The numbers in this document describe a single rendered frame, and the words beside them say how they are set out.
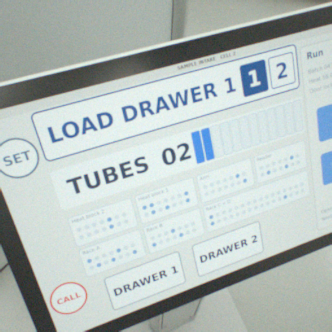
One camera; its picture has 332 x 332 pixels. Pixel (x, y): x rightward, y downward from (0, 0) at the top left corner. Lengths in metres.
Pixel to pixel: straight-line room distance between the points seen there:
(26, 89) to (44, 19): 1.07
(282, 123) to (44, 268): 0.32
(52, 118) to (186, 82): 0.14
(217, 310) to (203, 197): 1.05
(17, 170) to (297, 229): 0.35
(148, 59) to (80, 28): 1.02
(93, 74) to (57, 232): 0.17
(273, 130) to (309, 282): 1.20
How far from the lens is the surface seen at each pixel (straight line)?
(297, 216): 0.54
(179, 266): 0.49
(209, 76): 0.43
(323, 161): 0.53
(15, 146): 0.40
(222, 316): 1.48
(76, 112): 0.40
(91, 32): 1.41
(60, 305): 0.48
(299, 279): 1.62
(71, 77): 0.40
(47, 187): 0.42
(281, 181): 0.50
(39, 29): 1.51
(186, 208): 0.46
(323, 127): 0.52
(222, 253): 0.50
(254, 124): 0.46
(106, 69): 0.40
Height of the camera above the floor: 1.47
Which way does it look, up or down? 57 degrees down
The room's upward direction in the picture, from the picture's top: 3 degrees clockwise
